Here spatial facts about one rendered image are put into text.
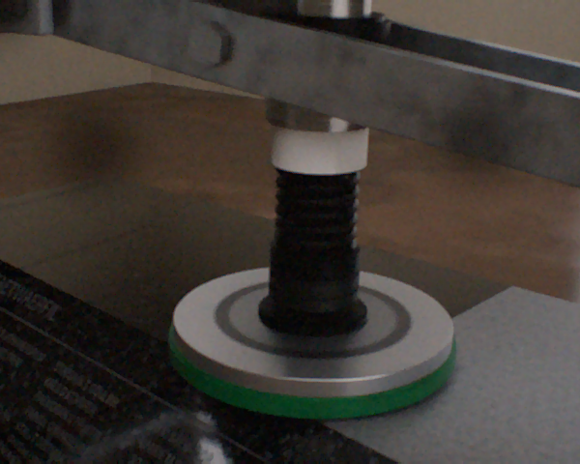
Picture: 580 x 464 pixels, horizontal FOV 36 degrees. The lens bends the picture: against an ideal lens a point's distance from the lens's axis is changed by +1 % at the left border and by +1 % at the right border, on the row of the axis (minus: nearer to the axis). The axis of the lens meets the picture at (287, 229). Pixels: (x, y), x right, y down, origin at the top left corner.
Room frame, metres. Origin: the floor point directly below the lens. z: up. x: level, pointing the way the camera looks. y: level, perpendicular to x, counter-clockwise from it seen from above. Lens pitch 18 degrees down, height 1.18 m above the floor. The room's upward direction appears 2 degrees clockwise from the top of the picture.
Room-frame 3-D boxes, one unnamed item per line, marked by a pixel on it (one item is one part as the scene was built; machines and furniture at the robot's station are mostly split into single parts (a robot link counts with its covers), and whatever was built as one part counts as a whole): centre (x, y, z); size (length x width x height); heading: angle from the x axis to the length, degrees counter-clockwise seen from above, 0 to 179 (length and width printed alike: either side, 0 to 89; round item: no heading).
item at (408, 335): (0.63, -0.02, 0.90); 0.21 x 0.21 x 0.01
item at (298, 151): (0.63, -0.02, 1.04); 0.07 x 0.07 x 0.04
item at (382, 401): (0.63, -0.02, 0.89); 0.22 x 0.22 x 0.04
